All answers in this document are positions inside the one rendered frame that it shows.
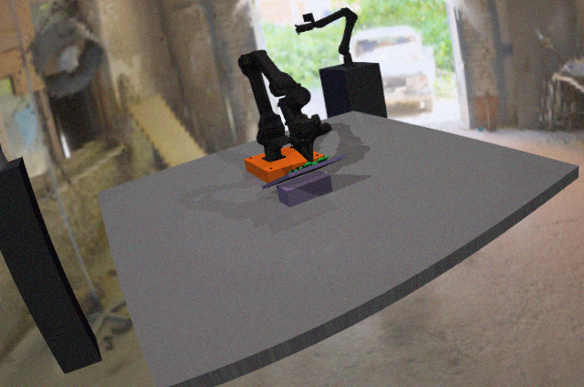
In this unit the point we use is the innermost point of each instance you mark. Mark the purple switch panel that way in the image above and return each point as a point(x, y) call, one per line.
point(307, 187)

